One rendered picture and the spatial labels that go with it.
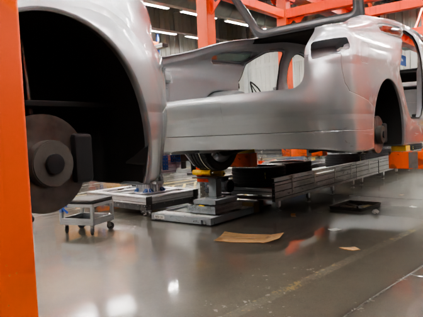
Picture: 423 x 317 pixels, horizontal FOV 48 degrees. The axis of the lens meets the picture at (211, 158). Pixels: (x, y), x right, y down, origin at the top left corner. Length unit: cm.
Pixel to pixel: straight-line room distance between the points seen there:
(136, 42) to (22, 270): 112
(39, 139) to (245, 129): 222
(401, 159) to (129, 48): 337
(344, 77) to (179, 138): 147
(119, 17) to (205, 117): 213
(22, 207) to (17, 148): 10
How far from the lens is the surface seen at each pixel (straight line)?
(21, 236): 84
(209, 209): 491
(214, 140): 378
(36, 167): 153
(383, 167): 878
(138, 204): 563
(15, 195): 83
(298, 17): 745
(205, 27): 581
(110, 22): 169
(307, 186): 606
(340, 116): 336
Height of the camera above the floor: 92
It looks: 3 degrees down
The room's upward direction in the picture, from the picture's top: 3 degrees counter-clockwise
